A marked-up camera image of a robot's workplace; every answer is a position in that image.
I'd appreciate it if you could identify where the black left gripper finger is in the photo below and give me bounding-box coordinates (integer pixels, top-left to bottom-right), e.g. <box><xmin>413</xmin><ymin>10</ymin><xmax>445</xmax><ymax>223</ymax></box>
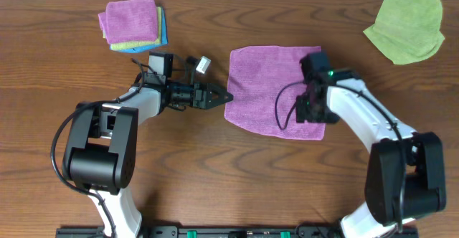
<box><xmin>209</xmin><ymin>84</ymin><xmax>233</xmax><ymax>98</ymax></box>
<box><xmin>209</xmin><ymin>95</ymin><xmax>233</xmax><ymax>108</ymax></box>

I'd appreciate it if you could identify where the purple microfiber cloth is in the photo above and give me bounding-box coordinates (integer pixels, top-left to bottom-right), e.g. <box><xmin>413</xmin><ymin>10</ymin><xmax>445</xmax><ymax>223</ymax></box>
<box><xmin>224</xmin><ymin>46</ymin><xmax>326</xmax><ymax>141</ymax></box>

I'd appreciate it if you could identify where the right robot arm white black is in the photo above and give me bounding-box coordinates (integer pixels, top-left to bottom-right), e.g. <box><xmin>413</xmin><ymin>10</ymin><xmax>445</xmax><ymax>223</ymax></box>
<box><xmin>295</xmin><ymin>70</ymin><xmax>447</xmax><ymax>237</ymax></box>

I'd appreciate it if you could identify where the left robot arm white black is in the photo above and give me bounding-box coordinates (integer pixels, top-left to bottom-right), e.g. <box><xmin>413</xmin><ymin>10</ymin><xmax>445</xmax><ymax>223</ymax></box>
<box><xmin>50</xmin><ymin>52</ymin><xmax>233</xmax><ymax>237</ymax></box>

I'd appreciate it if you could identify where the folded blue cloth in stack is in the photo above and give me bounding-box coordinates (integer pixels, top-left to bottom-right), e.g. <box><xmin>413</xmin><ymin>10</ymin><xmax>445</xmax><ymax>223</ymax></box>
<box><xmin>110</xmin><ymin>6</ymin><xmax>168</xmax><ymax>54</ymax></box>

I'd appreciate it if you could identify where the folded yellow-green cloth in stack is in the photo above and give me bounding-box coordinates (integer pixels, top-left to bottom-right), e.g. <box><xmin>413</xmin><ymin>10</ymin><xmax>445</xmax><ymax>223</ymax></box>
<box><xmin>100</xmin><ymin>6</ymin><xmax>164</xmax><ymax>52</ymax></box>

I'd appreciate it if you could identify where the folded purple cloth on stack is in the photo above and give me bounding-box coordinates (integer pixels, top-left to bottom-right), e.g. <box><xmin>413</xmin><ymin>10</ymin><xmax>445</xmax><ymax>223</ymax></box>
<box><xmin>98</xmin><ymin>0</ymin><xmax>159</xmax><ymax>44</ymax></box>

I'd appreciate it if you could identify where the green microfiber cloth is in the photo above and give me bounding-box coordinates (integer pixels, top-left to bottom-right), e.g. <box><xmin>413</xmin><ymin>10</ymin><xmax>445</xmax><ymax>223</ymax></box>
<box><xmin>364</xmin><ymin>0</ymin><xmax>445</xmax><ymax>65</ymax></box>

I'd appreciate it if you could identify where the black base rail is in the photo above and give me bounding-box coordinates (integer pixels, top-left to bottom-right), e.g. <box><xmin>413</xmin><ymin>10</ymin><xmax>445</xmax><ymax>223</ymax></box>
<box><xmin>55</xmin><ymin>226</ymin><xmax>419</xmax><ymax>238</ymax></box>

